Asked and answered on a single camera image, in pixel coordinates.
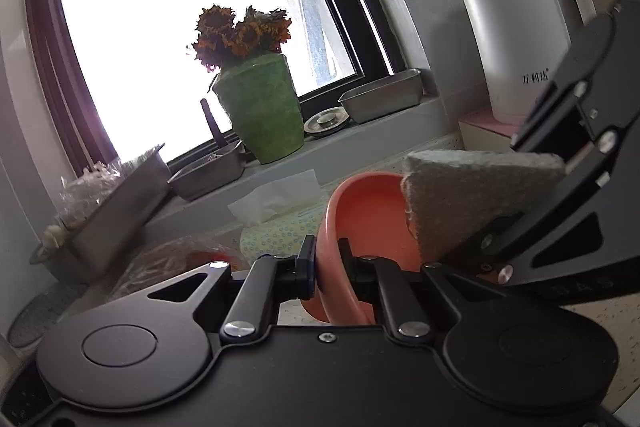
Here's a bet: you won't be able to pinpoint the coral footed bowl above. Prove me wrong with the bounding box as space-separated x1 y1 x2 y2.
303 171 421 325

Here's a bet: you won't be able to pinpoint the blue patterned sponge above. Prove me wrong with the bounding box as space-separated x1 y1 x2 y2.
401 150 566 262

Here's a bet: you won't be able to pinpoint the tissue pack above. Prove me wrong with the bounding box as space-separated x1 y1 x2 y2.
228 169 329 262

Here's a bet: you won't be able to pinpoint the clear plastic bag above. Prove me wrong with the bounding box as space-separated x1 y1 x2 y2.
107 234 248 301

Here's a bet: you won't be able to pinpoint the small steel tray left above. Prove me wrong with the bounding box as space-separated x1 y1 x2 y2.
168 142 246 202

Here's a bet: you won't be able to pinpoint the small steel tray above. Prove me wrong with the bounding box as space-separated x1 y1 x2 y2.
168 142 246 202
338 68 423 124

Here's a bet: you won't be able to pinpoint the pink box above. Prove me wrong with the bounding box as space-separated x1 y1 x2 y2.
458 106 518 152

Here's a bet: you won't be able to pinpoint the round metal lid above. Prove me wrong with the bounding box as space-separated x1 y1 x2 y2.
304 106 350 138

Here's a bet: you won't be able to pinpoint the green flower pot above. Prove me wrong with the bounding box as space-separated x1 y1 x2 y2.
213 53 304 165

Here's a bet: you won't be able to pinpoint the small steel tray right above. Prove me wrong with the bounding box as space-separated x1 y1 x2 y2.
338 68 423 124

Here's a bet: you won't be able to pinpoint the large steel tray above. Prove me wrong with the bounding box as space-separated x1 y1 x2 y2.
29 145 170 284

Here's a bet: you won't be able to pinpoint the white electric kettle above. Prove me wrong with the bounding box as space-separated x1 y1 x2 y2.
463 0 597 126

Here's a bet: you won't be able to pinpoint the dried orange flowers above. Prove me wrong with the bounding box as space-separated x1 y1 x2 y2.
191 4 292 72

